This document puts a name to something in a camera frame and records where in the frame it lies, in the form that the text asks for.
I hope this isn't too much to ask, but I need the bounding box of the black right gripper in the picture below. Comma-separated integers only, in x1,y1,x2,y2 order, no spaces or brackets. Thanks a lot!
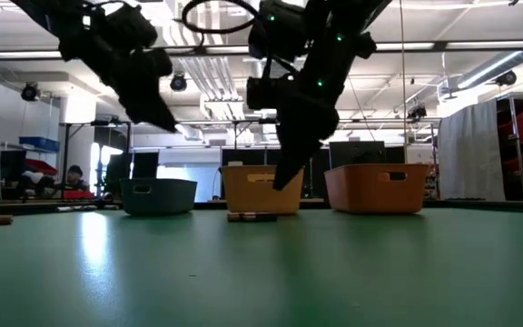
273,85,340,191

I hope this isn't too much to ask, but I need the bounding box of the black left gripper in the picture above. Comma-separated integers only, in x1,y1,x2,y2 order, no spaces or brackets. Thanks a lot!
87,45,179,134

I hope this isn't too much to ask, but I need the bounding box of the black ceiling spotlight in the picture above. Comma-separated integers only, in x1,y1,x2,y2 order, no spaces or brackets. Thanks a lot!
169,72,189,94
407,104,429,123
20,82,41,104
496,69,518,88

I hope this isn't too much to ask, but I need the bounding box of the small black monitor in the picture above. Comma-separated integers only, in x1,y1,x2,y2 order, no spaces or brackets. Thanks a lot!
116,151,161,181

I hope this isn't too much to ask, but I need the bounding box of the large black monitor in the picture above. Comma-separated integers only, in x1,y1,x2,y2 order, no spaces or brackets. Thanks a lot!
328,140,387,167

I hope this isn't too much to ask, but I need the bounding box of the yellow plastic bin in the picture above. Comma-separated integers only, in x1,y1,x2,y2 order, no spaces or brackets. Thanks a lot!
221,164,306,216

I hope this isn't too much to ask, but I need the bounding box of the orange plastic bin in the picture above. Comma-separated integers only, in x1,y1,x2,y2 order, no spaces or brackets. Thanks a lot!
323,163,430,215

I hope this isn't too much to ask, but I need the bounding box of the dark teal plastic bin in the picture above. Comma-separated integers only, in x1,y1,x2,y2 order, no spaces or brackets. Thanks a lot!
119,177,199,216

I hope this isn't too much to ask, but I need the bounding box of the person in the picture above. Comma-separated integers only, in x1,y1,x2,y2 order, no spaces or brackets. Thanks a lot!
54,163,91,193

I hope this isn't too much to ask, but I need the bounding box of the blue storage crate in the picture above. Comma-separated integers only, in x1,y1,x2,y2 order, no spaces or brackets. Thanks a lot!
18,136,62,154

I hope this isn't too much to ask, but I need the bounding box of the white curtain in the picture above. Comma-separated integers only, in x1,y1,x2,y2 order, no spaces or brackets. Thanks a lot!
437,98,507,203

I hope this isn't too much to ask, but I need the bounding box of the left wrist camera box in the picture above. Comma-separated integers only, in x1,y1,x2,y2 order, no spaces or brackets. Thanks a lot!
139,46,174,78

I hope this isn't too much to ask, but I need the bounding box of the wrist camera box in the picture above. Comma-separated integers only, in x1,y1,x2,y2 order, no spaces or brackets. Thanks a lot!
245,74,290,111
139,46,174,78

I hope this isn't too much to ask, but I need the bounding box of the background black frame station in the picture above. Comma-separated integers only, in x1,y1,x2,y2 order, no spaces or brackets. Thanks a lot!
59,116,442,203

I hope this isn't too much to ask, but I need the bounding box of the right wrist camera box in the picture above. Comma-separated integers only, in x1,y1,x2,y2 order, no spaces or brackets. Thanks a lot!
245,74,290,111

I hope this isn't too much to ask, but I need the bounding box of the black right camera cable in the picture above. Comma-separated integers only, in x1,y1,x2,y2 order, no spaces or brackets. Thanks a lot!
181,0,271,81

